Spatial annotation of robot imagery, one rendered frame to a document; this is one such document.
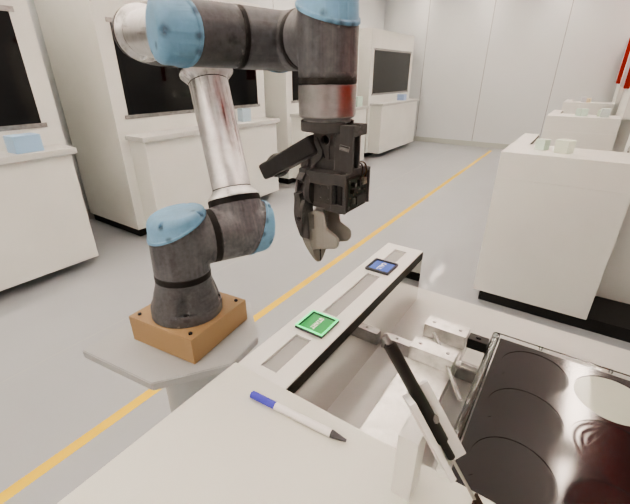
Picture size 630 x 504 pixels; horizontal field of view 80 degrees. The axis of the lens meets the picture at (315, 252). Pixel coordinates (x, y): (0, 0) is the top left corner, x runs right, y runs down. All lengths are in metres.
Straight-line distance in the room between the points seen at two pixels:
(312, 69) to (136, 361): 0.66
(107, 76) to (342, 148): 3.12
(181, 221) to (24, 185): 2.37
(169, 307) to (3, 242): 2.35
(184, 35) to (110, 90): 3.03
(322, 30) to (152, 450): 0.52
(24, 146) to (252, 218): 2.38
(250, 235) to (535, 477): 0.62
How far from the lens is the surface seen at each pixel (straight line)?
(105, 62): 3.54
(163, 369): 0.85
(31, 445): 2.06
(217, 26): 0.53
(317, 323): 0.67
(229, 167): 0.84
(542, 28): 8.50
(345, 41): 0.50
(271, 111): 5.16
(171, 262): 0.79
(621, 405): 0.78
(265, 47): 0.56
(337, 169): 0.51
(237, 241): 0.81
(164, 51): 0.53
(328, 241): 0.55
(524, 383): 0.74
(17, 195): 3.07
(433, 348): 0.73
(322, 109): 0.49
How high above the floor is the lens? 1.36
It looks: 25 degrees down
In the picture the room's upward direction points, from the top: straight up
